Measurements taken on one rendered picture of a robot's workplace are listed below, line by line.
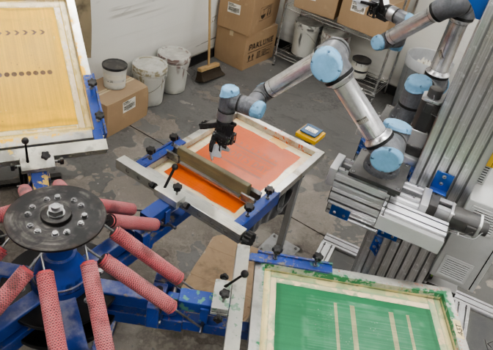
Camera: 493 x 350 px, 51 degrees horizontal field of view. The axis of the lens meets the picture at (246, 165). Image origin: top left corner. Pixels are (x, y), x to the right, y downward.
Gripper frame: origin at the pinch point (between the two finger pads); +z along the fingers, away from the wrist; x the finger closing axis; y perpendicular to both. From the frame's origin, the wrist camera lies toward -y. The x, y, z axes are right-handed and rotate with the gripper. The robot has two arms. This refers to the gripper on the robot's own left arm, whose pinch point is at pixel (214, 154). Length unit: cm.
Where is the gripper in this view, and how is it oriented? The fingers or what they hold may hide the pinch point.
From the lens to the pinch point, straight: 230.2
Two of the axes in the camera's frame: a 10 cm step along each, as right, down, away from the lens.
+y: 8.2, 4.5, -3.6
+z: -1.7, 7.9, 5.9
